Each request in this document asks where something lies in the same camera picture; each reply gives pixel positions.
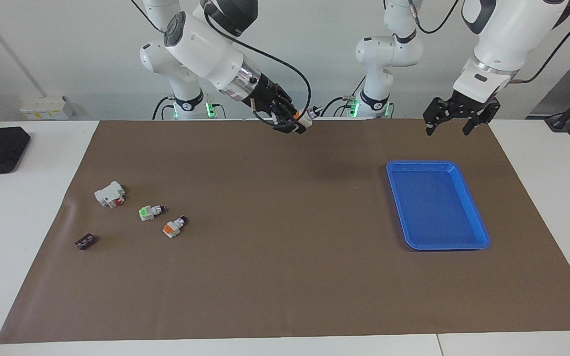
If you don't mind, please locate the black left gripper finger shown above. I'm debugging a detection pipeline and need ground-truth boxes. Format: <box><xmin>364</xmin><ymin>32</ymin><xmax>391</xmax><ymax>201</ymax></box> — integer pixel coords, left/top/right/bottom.
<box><xmin>423</xmin><ymin>97</ymin><xmax>454</xmax><ymax>136</ymax></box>
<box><xmin>463</xmin><ymin>99</ymin><xmax>501</xmax><ymax>136</ymax></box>

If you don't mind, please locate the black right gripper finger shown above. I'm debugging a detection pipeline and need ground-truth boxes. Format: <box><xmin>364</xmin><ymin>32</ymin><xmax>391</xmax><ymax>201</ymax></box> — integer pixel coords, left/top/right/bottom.
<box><xmin>278</xmin><ymin>91</ymin><xmax>299</xmax><ymax>120</ymax></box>
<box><xmin>272</xmin><ymin>121</ymin><xmax>308</xmax><ymax>135</ymax></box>

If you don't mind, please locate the white switch with orange button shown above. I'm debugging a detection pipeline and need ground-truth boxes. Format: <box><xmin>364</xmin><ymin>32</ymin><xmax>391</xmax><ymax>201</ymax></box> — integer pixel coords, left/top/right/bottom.
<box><xmin>294</xmin><ymin>107</ymin><xmax>322</xmax><ymax>130</ymax></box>

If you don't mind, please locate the blue plastic tray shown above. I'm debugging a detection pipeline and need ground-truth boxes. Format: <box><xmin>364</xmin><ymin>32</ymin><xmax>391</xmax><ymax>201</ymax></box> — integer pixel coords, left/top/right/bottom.
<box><xmin>385</xmin><ymin>160</ymin><xmax>491</xmax><ymax>251</ymax></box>

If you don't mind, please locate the brown paper mat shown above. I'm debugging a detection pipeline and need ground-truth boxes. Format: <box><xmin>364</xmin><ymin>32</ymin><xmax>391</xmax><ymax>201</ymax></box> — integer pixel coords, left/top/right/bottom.
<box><xmin>0</xmin><ymin>118</ymin><xmax>570</xmax><ymax>344</ymax></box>

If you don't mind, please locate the white circuit breaker red lever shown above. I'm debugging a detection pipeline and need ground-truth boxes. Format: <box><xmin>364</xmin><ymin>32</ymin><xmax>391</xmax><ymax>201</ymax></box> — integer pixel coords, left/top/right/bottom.
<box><xmin>94</xmin><ymin>181</ymin><xmax>126</xmax><ymax>209</ymax></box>

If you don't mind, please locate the white power strip box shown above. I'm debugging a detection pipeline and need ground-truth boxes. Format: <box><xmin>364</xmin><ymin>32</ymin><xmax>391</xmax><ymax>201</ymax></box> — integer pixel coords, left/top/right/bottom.
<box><xmin>19</xmin><ymin>95</ymin><xmax>75</xmax><ymax>121</ymax></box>

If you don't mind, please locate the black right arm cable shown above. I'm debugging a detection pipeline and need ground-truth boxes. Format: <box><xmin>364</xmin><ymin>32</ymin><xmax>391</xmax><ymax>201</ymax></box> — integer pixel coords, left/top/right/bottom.
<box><xmin>204</xmin><ymin>9</ymin><xmax>312</xmax><ymax>130</ymax></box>

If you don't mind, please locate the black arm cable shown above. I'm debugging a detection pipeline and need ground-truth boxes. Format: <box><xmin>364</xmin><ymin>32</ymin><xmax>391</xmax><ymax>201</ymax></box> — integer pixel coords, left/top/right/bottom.
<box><xmin>509</xmin><ymin>7</ymin><xmax>570</xmax><ymax>84</ymax></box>
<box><xmin>204</xmin><ymin>9</ymin><xmax>312</xmax><ymax>130</ymax></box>

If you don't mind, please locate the black looped shoulder cable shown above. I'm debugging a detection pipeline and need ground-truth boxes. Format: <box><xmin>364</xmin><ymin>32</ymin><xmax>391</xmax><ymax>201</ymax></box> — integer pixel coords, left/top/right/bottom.
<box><xmin>410</xmin><ymin>0</ymin><xmax>462</xmax><ymax>35</ymax></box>

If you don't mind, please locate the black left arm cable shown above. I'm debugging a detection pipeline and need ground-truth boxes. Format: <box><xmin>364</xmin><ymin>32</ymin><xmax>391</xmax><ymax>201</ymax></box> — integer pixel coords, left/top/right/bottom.
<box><xmin>509</xmin><ymin>7</ymin><xmax>570</xmax><ymax>84</ymax></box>

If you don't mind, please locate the black right base cable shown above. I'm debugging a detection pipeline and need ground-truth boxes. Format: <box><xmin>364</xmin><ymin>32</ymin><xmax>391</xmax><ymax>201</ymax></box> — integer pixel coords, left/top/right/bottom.
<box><xmin>152</xmin><ymin>96</ymin><xmax>176</xmax><ymax>120</ymax></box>

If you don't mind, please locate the white switch with green button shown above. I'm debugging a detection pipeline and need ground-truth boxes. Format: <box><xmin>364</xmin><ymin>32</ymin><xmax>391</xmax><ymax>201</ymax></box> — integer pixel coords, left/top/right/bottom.
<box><xmin>139</xmin><ymin>203</ymin><xmax>166</xmax><ymax>222</ymax></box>

